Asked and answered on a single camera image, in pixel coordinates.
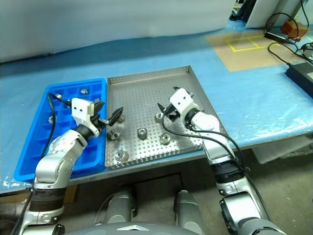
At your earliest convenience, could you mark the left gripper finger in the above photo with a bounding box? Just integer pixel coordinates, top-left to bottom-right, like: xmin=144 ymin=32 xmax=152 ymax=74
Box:
xmin=94 ymin=100 xmax=106 ymax=115
xmin=109 ymin=107 xmax=124 ymax=126

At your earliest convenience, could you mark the blue compartment tray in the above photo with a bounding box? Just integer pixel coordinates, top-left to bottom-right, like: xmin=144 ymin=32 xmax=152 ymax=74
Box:
xmin=13 ymin=77 xmax=109 ymax=182

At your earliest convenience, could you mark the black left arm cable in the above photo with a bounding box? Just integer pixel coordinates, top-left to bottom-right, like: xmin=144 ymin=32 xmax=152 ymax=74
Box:
xmin=11 ymin=93 xmax=72 ymax=235

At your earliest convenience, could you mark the brown cardboard sheet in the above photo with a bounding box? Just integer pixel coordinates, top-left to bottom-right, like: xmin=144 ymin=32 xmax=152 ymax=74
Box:
xmin=205 ymin=28 xmax=294 ymax=72

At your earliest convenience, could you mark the grey rounded robot leg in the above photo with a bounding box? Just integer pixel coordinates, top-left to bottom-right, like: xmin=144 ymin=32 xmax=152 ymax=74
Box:
xmin=94 ymin=187 xmax=136 ymax=226
xmin=173 ymin=189 xmax=205 ymax=232

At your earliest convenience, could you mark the white plastic bin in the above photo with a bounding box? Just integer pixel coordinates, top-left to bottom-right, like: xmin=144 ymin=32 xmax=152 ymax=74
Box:
xmin=251 ymin=140 xmax=313 ymax=165

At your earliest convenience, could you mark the black power adapter brick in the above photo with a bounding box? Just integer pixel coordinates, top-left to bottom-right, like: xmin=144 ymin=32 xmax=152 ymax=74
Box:
xmin=285 ymin=61 xmax=313 ymax=97

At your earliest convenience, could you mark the white board panel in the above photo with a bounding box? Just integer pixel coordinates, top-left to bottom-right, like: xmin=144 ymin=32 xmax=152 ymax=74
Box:
xmin=244 ymin=0 xmax=302 ymax=29

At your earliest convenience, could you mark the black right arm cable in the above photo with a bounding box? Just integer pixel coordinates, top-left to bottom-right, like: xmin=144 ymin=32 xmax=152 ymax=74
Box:
xmin=161 ymin=113 xmax=272 ymax=221

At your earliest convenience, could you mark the black power cable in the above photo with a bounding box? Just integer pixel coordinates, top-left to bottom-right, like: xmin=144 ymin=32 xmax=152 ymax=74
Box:
xmin=268 ymin=42 xmax=298 ymax=67

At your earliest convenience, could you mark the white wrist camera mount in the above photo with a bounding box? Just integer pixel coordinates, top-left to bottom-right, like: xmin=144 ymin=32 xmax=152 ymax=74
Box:
xmin=169 ymin=88 xmax=199 ymax=118
xmin=70 ymin=97 xmax=101 ymax=137

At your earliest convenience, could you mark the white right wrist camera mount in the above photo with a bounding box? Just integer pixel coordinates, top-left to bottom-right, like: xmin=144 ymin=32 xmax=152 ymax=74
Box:
xmin=169 ymin=88 xmax=199 ymax=118

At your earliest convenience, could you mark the small black device box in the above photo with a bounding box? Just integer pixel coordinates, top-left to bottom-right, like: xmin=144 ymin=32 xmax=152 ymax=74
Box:
xmin=265 ymin=28 xmax=289 ymax=43

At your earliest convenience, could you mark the brown block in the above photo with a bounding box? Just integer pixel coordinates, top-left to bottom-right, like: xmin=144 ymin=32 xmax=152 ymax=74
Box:
xmin=280 ymin=21 xmax=308 ymax=38

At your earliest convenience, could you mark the grey robot torso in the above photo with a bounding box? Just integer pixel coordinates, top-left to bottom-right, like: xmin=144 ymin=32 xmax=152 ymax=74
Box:
xmin=80 ymin=221 xmax=203 ymax=235

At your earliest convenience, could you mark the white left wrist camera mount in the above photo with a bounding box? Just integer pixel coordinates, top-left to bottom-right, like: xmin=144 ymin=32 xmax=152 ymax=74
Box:
xmin=70 ymin=97 xmax=101 ymax=137

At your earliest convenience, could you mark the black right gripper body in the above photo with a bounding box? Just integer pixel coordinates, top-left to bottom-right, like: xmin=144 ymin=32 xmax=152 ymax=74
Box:
xmin=164 ymin=104 xmax=181 ymax=122

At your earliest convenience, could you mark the white plastic sheet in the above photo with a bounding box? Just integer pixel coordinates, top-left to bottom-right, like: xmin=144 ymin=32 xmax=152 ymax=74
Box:
xmin=0 ymin=0 xmax=236 ymax=65

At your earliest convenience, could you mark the perforated metal tray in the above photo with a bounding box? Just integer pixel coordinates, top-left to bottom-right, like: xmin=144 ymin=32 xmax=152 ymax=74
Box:
xmin=104 ymin=65 xmax=228 ymax=171

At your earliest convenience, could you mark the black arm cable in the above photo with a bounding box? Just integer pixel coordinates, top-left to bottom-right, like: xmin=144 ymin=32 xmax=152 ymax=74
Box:
xmin=161 ymin=113 xmax=272 ymax=221
xmin=11 ymin=93 xmax=72 ymax=235

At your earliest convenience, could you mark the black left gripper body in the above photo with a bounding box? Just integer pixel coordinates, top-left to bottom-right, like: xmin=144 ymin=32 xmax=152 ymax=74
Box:
xmin=90 ymin=111 xmax=111 ymax=132

